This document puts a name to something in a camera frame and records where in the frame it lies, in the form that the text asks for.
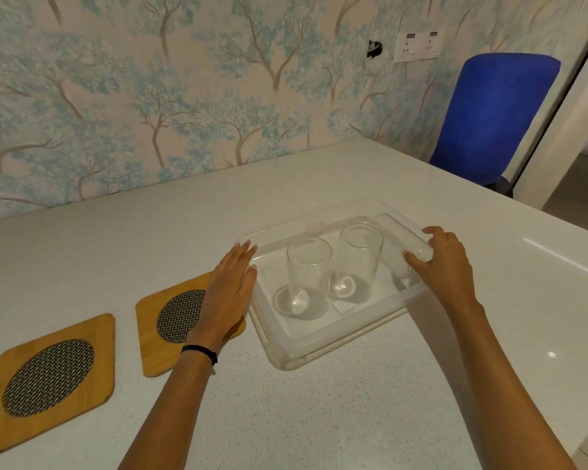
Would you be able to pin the clear drinking glass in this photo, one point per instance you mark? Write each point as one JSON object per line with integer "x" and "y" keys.
{"x": 358, "y": 264}
{"x": 308, "y": 278}

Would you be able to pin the wooden trivet with mesh oval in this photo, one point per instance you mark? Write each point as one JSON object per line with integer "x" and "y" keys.
{"x": 49, "y": 376}
{"x": 152, "y": 347}

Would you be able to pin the person's right hand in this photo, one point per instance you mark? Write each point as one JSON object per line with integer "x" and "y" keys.
{"x": 453, "y": 274}

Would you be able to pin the person's right thumb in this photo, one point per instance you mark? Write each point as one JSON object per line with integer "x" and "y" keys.
{"x": 417, "y": 262}

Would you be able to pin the white sticker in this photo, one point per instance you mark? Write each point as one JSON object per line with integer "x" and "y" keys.
{"x": 342, "y": 306}

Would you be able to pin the person's left hand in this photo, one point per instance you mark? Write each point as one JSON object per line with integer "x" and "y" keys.
{"x": 228, "y": 296}

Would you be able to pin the black wristband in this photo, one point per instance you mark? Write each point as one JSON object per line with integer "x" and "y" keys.
{"x": 202, "y": 350}

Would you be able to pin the person's left forearm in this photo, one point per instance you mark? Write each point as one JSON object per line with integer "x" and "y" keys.
{"x": 169, "y": 411}

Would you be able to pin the white wall socket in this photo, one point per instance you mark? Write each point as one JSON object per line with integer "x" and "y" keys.
{"x": 419, "y": 45}

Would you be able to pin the person's left thumb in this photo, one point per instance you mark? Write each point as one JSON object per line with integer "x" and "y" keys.
{"x": 251, "y": 282}

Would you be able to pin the person's right forearm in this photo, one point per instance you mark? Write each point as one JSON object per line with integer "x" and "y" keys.
{"x": 500, "y": 386}

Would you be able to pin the clear plastic container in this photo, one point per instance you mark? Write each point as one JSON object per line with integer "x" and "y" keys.
{"x": 323, "y": 340}

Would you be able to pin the blue chair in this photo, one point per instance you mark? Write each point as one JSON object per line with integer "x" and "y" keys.
{"x": 490, "y": 117}

